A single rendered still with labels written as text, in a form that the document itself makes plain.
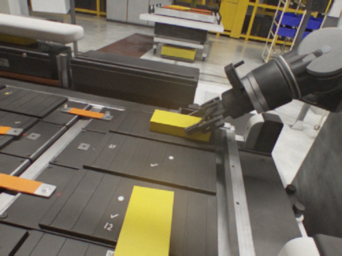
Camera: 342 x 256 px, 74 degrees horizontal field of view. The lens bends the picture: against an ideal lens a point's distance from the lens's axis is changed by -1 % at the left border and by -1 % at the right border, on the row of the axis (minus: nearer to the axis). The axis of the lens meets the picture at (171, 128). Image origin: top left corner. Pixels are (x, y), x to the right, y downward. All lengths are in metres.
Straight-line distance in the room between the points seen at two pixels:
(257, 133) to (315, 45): 0.37
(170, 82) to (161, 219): 0.48
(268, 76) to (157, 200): 0.35
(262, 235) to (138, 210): 0.34
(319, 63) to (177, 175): 0.37
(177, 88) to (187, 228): 0.47
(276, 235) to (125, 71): 0.62
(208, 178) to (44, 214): 0.30
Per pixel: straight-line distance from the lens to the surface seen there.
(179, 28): 5.07
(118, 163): 0.50
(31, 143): 0.61
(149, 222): 0.37
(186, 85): 0.74
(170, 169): 0.50
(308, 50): 0.57
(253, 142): 0.85
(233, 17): 10.07
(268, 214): 0.67
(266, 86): 0.54
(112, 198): 0.44
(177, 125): 0.59
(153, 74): 0.75
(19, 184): 0.50
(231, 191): 0.51
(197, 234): 0.41
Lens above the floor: 1.33
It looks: 31 degrees down
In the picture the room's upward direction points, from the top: 9 degrees clockwise
